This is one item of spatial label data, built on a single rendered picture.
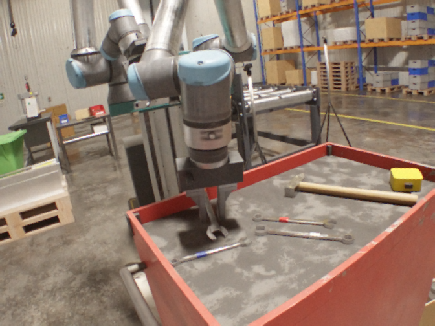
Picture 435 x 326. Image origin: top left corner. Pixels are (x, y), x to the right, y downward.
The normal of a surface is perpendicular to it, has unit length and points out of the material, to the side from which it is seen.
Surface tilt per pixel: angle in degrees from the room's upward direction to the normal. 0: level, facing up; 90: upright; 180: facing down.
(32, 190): 90
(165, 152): 90
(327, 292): 90
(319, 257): 0
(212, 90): 101
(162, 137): 90
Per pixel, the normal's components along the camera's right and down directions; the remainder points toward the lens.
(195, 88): -0.34, 0.47
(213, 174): 0.22, 0.47
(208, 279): -0.13, -0.94
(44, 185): 0.52, 0.21
